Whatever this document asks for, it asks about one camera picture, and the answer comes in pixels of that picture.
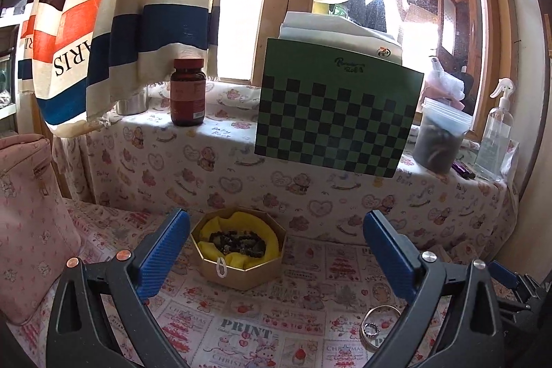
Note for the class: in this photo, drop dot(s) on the strawberry-print cloth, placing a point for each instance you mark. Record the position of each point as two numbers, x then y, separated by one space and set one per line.
267 325

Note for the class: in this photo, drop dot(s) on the small white packet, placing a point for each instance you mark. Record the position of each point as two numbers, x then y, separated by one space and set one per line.
512 161

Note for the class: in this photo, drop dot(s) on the white mesh cloth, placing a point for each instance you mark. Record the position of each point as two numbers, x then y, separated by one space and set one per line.
446 81

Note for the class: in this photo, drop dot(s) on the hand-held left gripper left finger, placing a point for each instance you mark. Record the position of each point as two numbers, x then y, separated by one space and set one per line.
164 253

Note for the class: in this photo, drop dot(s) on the brown supplement bottle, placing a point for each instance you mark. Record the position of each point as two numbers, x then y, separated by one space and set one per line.
188 96

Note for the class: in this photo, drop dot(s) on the white paper bag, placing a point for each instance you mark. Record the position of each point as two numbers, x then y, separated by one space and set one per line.
336 31

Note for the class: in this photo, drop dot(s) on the green checkered board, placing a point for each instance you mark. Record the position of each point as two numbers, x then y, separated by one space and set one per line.
336 113

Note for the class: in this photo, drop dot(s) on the gold bangle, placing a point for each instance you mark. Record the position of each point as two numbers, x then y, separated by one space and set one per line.
379 309

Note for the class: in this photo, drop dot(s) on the pink bear-print bag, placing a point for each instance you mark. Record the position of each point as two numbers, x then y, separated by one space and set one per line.
30 230

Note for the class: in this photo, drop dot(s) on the metal cup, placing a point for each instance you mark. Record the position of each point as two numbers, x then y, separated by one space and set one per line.
131 105

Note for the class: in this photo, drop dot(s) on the octagonal cardboard box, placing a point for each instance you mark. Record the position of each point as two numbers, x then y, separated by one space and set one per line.
241 277

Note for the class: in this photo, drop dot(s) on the plastic container with dark contents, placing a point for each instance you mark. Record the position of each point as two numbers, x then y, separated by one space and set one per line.
440 139

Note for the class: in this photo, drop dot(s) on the clear spray bottle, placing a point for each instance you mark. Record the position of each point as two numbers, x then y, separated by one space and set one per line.
496 135

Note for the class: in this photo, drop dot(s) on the striped curtain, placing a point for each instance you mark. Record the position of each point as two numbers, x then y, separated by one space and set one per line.
142 6

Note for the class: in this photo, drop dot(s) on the bear-print cloth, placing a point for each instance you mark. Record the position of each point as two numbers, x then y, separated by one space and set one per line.
215 169

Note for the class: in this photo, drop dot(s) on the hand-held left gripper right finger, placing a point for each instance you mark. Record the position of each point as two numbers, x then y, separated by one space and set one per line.
388 251

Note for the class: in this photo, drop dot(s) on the dark pen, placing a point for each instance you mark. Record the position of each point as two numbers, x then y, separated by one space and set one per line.
463 170

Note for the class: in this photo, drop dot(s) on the yellow cloth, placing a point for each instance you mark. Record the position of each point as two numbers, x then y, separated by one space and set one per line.
258 230

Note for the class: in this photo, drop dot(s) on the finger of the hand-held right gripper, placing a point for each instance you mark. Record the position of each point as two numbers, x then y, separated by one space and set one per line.
504 273

